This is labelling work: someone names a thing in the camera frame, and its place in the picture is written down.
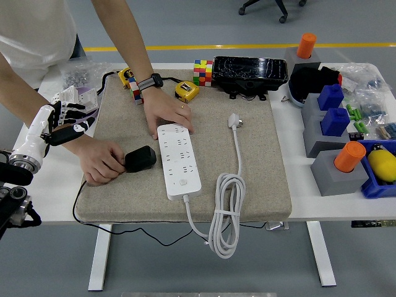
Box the silver bracket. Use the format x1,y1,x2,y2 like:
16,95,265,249
265,221,290,231

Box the black power adapter plug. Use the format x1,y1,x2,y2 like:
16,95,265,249
124,145,157,173

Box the grey-brown mat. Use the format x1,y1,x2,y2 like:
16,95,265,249
75,68,293,223

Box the black wristwatch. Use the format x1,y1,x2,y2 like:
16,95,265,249
137,72,164,91

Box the clear bag of metal nuts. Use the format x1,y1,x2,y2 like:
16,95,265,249
60,60,108,90

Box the black table control panel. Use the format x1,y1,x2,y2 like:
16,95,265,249
351,219,396,229

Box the blue block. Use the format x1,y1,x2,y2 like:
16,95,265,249
320,107,351,137
317,83,345,111

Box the small clear bag blue parts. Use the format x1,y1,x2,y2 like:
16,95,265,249
366,75,392,93

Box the grey block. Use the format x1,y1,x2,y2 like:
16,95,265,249
302,114,359,158
283,46,322,77
301,92,329,121
310,150,371,197

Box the white switch panel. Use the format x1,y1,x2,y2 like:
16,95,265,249
79,88,100,110

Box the thick black cable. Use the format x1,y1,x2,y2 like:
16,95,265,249
97,71,121,95

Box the white power strip cord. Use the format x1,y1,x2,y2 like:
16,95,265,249
182,113,248,259

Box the white blue round dish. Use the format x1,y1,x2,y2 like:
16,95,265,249
287,79,307,108

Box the clear bag of tan components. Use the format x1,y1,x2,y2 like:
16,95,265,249
375,122,396,142

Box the orange cylinder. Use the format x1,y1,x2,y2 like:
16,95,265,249
296,33,317,59
334,141,368,173

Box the person's right hand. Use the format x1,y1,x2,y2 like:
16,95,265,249
77,140,127,186

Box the clear bag of white parts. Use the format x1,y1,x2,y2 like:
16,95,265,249
338,62,377,93

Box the white wall socket panel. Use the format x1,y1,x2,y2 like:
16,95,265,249
50,85,79,106

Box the black glossy tray device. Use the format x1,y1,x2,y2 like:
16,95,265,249
212,55,289,101

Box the person's left hand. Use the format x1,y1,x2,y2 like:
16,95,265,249
142,88,195,140

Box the white power strip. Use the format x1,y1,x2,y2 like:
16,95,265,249
157,123,202,201

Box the yellow toy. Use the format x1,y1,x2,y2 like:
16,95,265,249
367,143,396,183

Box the thin black adapter cord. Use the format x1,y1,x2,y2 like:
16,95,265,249
72,180,267,248

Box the blue plastic bin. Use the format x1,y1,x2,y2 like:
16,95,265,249
357,139,396,199

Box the yellow tape measure black label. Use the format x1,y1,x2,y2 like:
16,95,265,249
118,67,137,90

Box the white table leg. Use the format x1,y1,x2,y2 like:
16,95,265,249
88,224,113,291
306,221,337,287

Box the person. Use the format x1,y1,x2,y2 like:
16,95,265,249
0,0,195,186

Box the large clear bag blue parts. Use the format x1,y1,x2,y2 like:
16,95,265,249
355,89,389,123

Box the colourful puzzle cube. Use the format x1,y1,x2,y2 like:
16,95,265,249
128,77,145,106
193,59,214,87

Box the black office chair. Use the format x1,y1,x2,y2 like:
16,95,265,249
238,0,308,24

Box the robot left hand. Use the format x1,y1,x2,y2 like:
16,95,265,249
12,100,96,160

